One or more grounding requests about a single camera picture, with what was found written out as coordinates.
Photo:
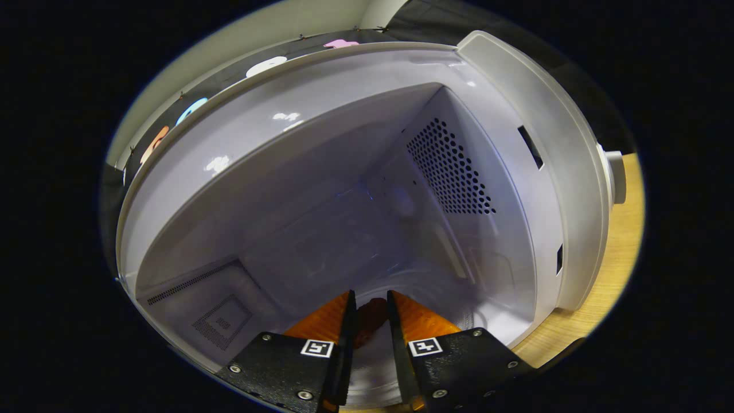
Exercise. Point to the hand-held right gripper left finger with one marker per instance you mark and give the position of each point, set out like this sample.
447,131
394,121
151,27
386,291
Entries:
347,344

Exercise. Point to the white microwave oven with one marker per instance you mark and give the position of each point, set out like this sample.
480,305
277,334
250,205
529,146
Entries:
344,172

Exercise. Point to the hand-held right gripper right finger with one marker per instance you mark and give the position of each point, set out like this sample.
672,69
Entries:
395,344

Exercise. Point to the brown meat slice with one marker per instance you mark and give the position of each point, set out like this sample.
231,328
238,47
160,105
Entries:
370,321

